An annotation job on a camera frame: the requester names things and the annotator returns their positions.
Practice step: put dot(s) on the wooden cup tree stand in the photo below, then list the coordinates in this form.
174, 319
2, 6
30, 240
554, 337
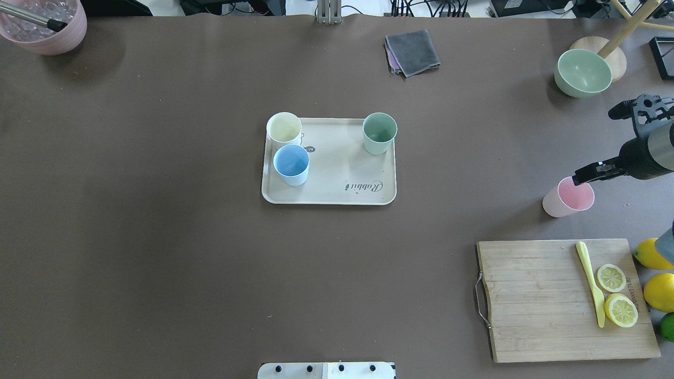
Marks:
609, 49

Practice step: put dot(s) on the yellow plastic knife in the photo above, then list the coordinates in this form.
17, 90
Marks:
597, 294

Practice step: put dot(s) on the green bowl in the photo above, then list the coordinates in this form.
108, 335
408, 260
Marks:
581, 73

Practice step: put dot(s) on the green lime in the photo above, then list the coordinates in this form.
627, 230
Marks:
666, 327

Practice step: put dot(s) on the mirror tray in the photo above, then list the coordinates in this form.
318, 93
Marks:
662, 51

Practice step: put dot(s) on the cream cup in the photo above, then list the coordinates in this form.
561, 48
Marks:
283, 129

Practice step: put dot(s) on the pink bowl with ice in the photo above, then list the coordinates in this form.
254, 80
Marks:
43, 41

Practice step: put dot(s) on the grey folded cloth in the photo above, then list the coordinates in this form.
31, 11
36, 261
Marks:
414, 51

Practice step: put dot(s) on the green cup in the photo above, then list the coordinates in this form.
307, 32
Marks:
379, 131

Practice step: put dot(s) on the pink cup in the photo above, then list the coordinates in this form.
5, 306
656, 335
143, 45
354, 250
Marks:
568, 198

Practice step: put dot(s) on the pink folded cloth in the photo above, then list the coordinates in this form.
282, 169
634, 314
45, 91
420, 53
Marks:
392, 61

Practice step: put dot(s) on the yellow lemon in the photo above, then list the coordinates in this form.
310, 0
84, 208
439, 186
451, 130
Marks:
658, 292
647, 254

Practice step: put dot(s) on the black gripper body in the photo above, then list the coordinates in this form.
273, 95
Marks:
633, 155

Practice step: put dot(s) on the lemon slice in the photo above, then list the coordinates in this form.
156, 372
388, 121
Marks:
621, 310
611, 278

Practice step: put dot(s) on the metal muddler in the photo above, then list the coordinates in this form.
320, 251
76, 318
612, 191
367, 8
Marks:
21, 13

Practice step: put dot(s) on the blue cup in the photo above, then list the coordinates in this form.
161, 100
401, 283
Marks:
292, 163

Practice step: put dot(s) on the cream rabbit tray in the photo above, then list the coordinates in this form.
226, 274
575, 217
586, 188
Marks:
341, 171

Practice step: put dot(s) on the wooden cutting board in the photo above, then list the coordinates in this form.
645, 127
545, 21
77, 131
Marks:
539, 306

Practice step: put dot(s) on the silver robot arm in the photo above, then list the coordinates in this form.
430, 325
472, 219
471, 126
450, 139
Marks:
649, 154

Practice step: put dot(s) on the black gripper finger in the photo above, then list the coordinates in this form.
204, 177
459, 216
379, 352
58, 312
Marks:
598, 171

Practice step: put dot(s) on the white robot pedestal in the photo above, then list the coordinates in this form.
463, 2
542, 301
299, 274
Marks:
328, 370

